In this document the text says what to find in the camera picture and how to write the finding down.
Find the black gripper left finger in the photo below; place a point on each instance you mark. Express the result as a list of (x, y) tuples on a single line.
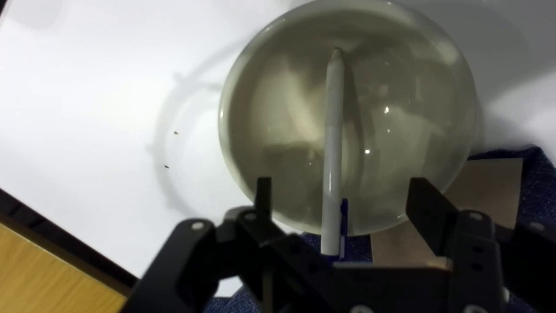
[(192, 262)]

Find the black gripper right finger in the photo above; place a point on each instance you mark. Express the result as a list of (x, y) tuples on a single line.
[(480, 255)]

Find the white pen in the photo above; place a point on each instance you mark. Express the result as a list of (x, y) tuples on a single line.
[(335, 145)]

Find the clear glass bowl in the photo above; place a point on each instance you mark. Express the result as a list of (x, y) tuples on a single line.
[(406, 145)]

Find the small brown paper piece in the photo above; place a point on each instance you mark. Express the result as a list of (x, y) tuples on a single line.
[(493, 189)]

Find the dark blue cloth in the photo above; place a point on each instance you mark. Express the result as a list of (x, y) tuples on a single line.
[(541, 176)]

